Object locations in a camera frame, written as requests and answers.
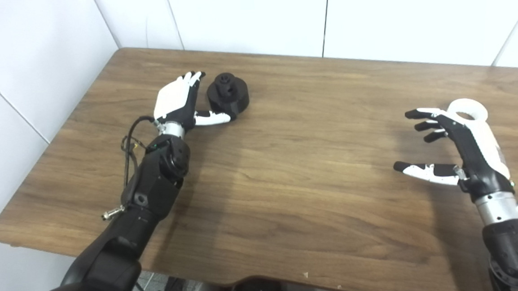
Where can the round black part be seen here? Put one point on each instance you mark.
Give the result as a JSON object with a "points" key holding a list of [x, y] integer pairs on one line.
{"points": [[233, 100]]}

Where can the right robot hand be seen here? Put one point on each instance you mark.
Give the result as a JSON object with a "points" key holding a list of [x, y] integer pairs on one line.
{"points": [[480, 159]]}

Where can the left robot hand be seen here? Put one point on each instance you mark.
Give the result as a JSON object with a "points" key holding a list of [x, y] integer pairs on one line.
{"points": [[175, 101]]}

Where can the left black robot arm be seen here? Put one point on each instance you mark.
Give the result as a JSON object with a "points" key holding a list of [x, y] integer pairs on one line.
{"points": [[153, 188]]}

